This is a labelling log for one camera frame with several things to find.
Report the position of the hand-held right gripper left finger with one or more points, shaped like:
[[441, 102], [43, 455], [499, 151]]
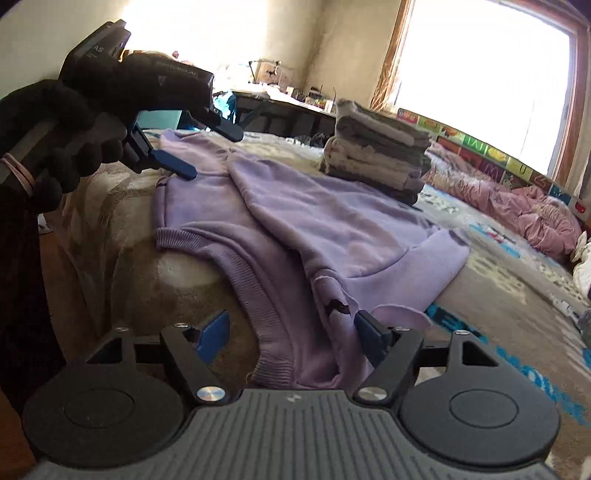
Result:
[[214, 334]]

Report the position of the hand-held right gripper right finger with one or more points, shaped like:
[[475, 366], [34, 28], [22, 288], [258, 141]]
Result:
[[369, 337]]

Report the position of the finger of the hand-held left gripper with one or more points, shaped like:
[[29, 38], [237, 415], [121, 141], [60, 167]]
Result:
[[178, 167], [228, 133]]

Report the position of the purple sweatshirt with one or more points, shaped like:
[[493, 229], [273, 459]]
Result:
[[286, 221]]

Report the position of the person's left forearm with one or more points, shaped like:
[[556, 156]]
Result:
[[23, 300]]

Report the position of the stack of folded grey clothes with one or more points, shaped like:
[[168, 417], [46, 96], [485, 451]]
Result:
[[374, 152]]

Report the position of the person's left hand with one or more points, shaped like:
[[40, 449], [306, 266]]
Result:
[[46, 104]]

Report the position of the teal cloth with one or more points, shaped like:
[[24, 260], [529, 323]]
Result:
[[226, 105]]

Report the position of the dark cluttered desk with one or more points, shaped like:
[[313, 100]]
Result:
[[286, 113]]

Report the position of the printed cartoon blanket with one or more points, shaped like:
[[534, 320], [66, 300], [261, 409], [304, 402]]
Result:
[[498, 286]]

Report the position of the pink wrist band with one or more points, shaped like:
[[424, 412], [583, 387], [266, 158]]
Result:
[[21, 177]]

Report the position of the pink quilt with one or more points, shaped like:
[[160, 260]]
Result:
[[521, 203]]

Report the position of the colourful alphabet board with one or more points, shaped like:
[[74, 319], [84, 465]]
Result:
[[487, 164]]

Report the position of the white padded jacket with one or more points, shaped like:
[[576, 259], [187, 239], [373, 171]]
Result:
[[584, 263]]

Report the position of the bright window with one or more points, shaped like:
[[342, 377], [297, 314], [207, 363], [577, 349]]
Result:
[[480, 69]]

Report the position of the wooden window frame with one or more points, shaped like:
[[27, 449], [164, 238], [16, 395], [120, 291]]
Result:
[[392, 60]]

